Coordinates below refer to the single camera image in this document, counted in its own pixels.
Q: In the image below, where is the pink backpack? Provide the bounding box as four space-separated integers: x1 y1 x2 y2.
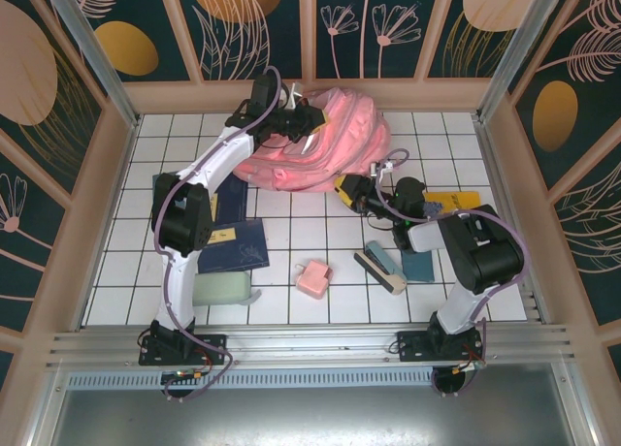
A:
232 87 393 194

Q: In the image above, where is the yellow picture book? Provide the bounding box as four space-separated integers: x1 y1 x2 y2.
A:
421 189 482 219

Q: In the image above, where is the plain teal booklet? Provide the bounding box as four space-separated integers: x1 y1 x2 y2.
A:
400 249 436 285

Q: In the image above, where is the teal and beige stapler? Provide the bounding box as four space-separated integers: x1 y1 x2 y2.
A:
352 239 408 296

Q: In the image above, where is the pink power adapter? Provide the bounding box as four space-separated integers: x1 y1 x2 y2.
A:
294 258 334 301

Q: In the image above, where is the navy notebook with flower drawing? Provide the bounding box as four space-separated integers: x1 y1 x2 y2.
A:
196 217 271 274

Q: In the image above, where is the teal booklet with gold print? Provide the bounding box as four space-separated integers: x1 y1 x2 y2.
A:
151 173 170 212

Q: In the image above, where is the green pencil case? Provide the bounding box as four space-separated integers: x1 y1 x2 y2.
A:
192 270 263 307

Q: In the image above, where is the grey metal sheet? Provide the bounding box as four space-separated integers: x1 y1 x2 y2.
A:
46 387 581 446

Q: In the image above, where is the aluminium side rail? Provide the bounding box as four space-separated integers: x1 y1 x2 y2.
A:
473 115 552 327

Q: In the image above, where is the long aluminium base rail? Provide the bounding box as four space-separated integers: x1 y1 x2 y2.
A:
46 323 577 369

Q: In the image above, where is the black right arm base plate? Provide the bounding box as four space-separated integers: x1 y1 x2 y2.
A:
396 330 486 365

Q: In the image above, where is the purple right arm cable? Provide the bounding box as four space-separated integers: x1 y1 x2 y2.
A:
373 148 530 398

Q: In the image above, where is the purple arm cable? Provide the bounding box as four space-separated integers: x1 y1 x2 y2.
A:
373 148 530 398
152 66 282 403

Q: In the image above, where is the small circuit board with wires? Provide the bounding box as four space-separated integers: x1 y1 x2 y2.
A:
162 367 208 385
448 358 487 373

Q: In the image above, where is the aluminium corner post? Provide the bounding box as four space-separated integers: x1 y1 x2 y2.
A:
41 0 143 130
474 0 569 122

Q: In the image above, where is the slotted grey cable duct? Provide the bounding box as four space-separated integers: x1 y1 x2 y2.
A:
65 370 567 393

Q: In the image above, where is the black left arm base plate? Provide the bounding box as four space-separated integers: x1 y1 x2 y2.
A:
139 333 229 367

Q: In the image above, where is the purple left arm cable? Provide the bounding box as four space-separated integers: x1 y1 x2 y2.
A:
152 66 282 403

